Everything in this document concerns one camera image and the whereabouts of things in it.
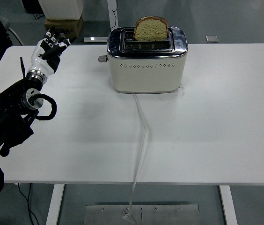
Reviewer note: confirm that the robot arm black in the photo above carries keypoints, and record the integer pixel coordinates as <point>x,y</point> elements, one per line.
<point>5,122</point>

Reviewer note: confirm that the black box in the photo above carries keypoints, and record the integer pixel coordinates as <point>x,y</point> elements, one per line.
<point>32,5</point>

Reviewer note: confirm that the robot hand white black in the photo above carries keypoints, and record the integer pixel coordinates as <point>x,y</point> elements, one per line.
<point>40,64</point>

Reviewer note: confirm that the white box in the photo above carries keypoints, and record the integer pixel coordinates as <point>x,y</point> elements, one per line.
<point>61,9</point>

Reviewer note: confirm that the cream toaster chrome top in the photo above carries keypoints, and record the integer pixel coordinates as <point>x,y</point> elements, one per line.
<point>146,75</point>

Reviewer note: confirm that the grey toaster lever knob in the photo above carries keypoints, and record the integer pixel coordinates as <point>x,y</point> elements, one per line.
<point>102,58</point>

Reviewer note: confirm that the white table leg with foot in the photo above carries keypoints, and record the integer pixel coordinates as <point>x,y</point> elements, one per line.
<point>112,14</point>

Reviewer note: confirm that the brown cardboard box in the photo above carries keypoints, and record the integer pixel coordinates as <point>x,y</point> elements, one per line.
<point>64,25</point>

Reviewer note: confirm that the grey floor socket plate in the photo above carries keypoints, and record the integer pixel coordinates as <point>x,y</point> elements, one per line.
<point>212,39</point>

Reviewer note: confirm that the brown bread slice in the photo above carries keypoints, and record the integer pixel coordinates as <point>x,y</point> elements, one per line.
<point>150,31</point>

